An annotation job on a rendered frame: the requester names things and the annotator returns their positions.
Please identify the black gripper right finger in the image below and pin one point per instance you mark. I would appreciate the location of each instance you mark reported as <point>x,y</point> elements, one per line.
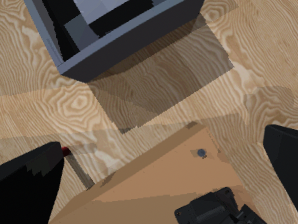
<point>281,145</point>

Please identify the red peg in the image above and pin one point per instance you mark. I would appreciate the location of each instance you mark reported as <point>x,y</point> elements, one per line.
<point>65,151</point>

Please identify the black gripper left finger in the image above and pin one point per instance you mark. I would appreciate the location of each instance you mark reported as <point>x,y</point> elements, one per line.
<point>29,185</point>

